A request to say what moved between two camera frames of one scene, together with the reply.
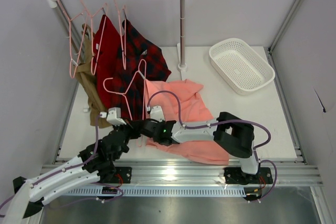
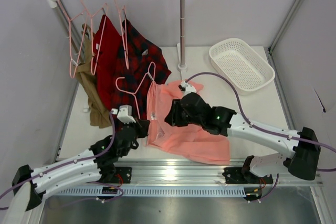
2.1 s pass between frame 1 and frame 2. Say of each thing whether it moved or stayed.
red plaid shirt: stayed
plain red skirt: stayed
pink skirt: stayed
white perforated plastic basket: stayed
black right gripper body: moved
